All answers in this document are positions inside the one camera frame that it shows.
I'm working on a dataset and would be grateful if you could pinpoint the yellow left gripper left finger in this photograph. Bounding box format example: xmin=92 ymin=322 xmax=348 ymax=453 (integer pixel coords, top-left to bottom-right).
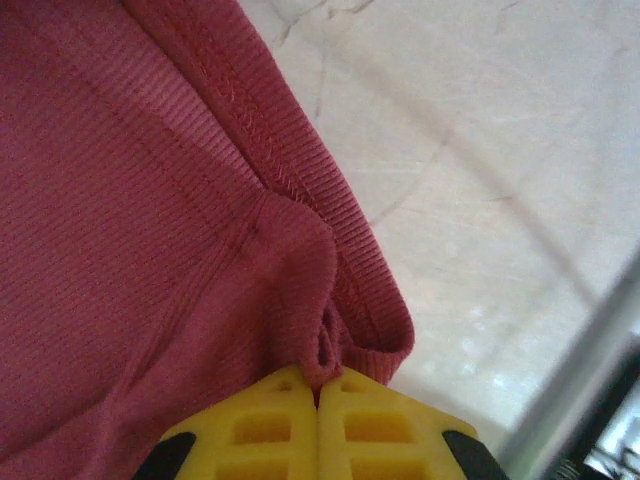
xmin=133 ymin=365 xmax=320 ymax=480

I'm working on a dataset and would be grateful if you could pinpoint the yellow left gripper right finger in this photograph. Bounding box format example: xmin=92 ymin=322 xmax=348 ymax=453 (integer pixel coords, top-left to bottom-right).
xmin=315 ymin=366 xmax=512 ymax=480

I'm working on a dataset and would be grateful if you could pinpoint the red tank top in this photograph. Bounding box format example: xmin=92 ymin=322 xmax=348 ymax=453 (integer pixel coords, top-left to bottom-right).
xmin=0 ymin=0 xmax=417 ymax=480

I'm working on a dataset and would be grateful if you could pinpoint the aluminium front frame rail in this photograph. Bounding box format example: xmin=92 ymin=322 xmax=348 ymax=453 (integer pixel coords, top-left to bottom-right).
xmin=498 ymin=257 xmax=640 ymax=480

